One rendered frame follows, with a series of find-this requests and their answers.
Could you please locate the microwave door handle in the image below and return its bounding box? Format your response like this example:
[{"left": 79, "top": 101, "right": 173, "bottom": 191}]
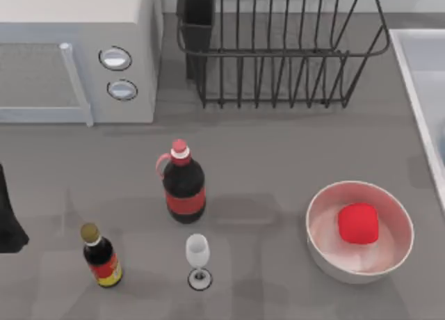
[{"left": 58, "top": 42, "right": 95, "bottom": 127}]

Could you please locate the microwave door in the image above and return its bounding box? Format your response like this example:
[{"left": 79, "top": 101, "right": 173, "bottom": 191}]
[{"left": 0, "top": 42, "right": 94, "bottom": 127}]

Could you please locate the pale microwave oven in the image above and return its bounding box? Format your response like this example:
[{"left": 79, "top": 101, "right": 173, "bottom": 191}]
[{"left": 0, "top": 0, "right": 164, "bottom": 127}]

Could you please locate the black utensil holder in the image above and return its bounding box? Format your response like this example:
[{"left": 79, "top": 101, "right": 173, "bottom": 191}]
[{"left": 177, "top": 0, "right": 216, "bottom": 79}]

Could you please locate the red rounded block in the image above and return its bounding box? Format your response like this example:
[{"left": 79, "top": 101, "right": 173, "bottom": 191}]
[{"left": 338, "top": 202, "right": 379, "bottom": 245}]

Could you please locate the dark bottle with red cap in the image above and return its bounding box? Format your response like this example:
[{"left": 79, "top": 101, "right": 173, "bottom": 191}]
[{"left": 155, "top": 138, "right": 207, "bottom": 225}]

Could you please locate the clear wine glass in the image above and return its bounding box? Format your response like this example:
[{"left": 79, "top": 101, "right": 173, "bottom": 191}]
[{"left": 185, "top": 233, "right": 213, "bottom": 291}]

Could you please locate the black wire dish rack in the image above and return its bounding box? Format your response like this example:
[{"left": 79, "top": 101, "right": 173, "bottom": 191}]
[{"left": 176, "top": 0, "right": 390, "bottom": 109}]

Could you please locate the white sink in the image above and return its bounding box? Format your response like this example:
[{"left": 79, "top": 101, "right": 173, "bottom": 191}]
[{"left": 389, "top": 28, "right": 445, "bottom": 213}]

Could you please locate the dark bottle with yellow label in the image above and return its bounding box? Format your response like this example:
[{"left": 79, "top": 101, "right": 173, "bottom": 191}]
[{"left": 80, "top": 223, "right": 124, "bottom": 289}]

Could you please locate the white bowl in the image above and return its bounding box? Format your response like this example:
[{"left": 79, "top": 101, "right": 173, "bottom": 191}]
[{"left": 305, "top": 181, "right": 415, "bottom": 285}]

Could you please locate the round microwave knob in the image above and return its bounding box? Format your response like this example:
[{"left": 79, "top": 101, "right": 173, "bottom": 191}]
[
  {"left": 106, "top": 79, "right": 139, "bottom": 102},
  {"left": 98, "top": 45, "right": 133, "bottom": 72}
]

